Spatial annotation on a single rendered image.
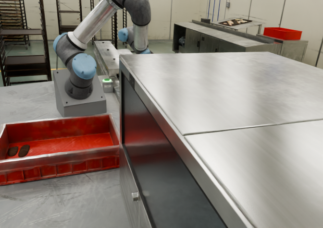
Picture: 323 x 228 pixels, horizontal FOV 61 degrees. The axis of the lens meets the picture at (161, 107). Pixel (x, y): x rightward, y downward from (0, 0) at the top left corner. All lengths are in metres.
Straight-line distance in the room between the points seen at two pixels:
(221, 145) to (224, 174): 0.06
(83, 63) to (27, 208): 0.71
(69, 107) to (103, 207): 0.71
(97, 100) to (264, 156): 1.30
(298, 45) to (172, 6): 5.07
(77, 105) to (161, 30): 7.72
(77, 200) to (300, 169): 0.79
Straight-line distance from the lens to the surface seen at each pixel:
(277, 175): 0.32
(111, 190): 1.03
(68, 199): 1.02
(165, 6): 9.08
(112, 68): 2.15
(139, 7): 1.31
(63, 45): 1.47
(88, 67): 1.39
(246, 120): 0.44
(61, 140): 1.35
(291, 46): 4.92
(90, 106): 1.56
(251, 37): 4.90
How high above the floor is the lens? 1.48
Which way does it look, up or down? 23 degrees down
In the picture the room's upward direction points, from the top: 3 degrees clockwise
